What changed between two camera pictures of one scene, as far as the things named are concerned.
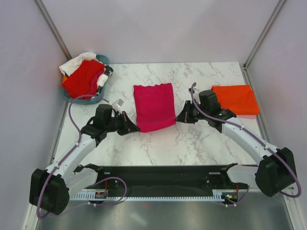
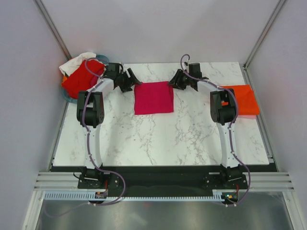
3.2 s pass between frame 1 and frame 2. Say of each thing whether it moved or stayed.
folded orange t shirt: stayed
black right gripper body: moved
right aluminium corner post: stayed
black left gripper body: moved
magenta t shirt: moved
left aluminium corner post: stayed
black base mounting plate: stayed
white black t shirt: stayed
